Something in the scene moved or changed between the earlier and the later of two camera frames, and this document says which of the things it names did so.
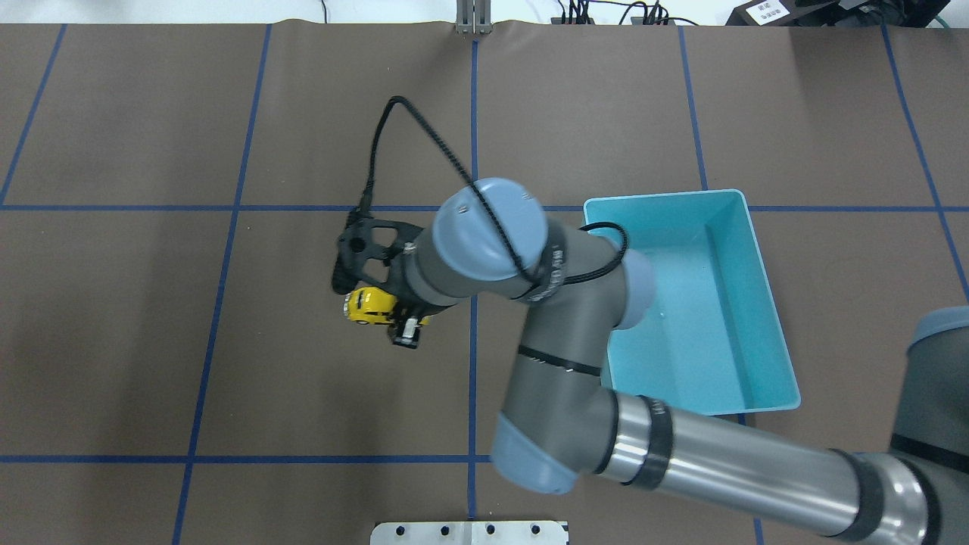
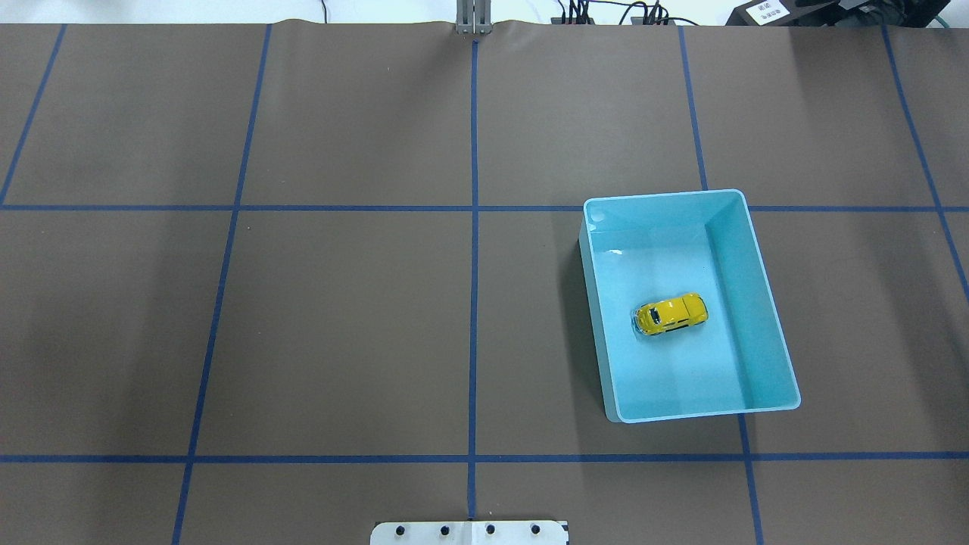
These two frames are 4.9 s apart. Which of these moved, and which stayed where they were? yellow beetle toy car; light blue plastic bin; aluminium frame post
Moved: yellow beetle toy car
Stayed: aluminium frame post; light blue plastic bin
